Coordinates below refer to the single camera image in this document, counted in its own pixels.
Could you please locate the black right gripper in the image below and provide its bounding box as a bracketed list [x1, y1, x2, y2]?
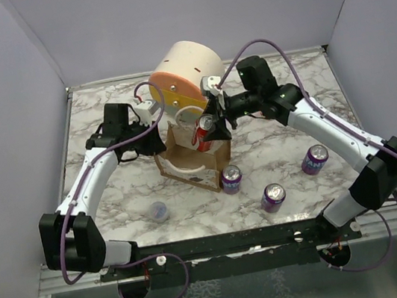
[196, 86, 266, 143]

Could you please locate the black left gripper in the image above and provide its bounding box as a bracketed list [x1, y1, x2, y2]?
[122, 116, 168, 159]

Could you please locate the red soda can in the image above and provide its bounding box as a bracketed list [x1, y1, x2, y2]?
[191, 114, 213, 152]

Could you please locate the brown canvas bag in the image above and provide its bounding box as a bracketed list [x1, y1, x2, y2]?
[154, 105, 231, 192]

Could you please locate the purple soda can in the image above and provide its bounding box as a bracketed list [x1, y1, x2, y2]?
[301, 144, 329, 176]
[260, 183, 287, 213]
[221, 164, 242, 195]

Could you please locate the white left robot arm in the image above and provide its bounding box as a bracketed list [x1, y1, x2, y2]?
[38, 99, 166, 277]

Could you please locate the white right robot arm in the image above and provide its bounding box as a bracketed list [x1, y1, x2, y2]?
[200, 55, 397, 243]

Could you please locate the cream cylindrical drawer cabinet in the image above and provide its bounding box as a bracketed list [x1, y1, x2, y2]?
[149, 40, 225, 123]

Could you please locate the small clear plastic cup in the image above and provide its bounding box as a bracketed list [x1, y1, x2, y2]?
[148, 201, 169, 223]

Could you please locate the purple soda can front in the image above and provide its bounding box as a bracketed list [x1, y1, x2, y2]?
[260, 183, 287, 213]

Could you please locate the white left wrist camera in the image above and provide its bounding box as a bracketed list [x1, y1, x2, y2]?
[133, 99, 160, 127]

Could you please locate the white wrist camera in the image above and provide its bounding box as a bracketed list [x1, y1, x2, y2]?
[133, 99, 160, 127]
[200, 75, 222, 98]

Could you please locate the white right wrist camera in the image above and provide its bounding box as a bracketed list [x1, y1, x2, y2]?
[200, 75, 222, 98]

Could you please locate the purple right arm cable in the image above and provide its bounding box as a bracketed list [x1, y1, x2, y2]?
[210, 16, 397, 291]

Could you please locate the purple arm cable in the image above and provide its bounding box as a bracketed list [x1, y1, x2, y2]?
[210, 16, 397, 291]
[34, 79, 196, 298]

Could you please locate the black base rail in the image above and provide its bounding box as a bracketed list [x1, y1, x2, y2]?
[101, 217, 361, 288]

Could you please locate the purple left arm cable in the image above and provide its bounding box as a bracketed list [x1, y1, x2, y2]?
[34, 79, 196, 298]

